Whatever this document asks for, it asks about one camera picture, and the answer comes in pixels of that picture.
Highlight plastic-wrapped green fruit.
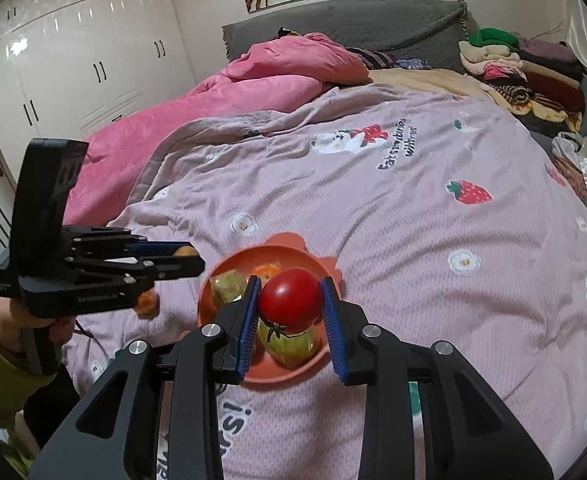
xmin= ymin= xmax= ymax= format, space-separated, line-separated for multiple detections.
xmin=257 ymin=327 xmax=321 ymax=371
xmin=210 ymin=270 xmax=248 ymax=311

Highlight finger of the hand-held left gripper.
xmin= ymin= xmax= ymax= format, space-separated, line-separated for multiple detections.
xmin=62 ymin=225 xmax=199 ymax=261
xmin=66 ymin=252 xmax=206 ymax=293

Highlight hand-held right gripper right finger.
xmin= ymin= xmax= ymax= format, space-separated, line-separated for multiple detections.
xmin=321 ymin=276 xmax=557 ymax=480

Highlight person's left hand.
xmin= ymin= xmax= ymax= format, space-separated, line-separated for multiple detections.
xmin=0 ymin=294 xmax=76 ymax=353

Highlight red tomato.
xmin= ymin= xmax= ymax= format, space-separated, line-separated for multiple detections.
xmin=258 ymin=268 xmax=323 ymax=336

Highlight beige bed sheet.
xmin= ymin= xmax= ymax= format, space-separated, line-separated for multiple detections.
xmin=368 ymin=67 xmax=494 ymax=103

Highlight pink quilt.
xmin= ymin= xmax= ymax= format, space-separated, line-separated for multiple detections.
xmin=66 ymin=32 xmax=371 ymax=226

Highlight red-orange plate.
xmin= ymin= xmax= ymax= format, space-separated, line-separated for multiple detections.
xmin=196 ymin=232 xmax=345 ymax=385

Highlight grey padded headboard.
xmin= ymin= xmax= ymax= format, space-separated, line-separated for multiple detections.
xmin=222 ymin=0 xmax=468 ymax=68

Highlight pile of folded clothes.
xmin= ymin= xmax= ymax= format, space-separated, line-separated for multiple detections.
xmin=458 ymin=27 xmax=587 ymax=138

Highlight black cable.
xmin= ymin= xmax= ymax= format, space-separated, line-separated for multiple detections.
xmin=73 ymin=322 xmax=119 ymax=366

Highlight plastic-wrapped orange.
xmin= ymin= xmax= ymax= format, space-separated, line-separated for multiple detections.
xmin=136 ymin=290 xmax=160 ymax=320
xmin=251 ymin=262 xmax=284 ymax=286

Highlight dark patterned cloth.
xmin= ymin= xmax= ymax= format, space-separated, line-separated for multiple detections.
xmin=346 ymin=47 xmax=431 ymax=72

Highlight white wardrobe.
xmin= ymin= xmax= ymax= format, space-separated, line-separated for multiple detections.
xmin=0 ymin=0 xmax=199 ymax=181

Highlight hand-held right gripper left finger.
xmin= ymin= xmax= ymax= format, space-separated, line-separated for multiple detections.
xmin=27 ymin=275 xmax=263 ymax=480

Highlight pink printed blanket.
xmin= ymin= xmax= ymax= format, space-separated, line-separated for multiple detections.
xmin=66 ymin=80 xmax=587 ymax=480

